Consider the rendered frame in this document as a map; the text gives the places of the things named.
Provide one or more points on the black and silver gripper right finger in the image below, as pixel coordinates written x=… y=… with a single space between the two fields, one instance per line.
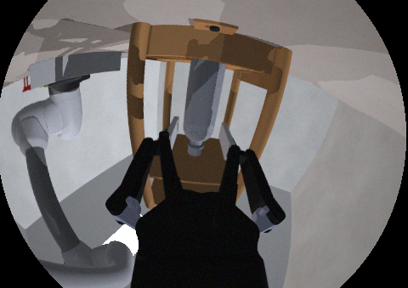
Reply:
x=266 y=212

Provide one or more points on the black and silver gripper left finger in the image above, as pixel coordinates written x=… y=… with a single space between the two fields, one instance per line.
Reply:
x=124 y=203

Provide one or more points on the grey bottle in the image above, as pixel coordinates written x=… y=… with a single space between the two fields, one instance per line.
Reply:
x=202 y=99

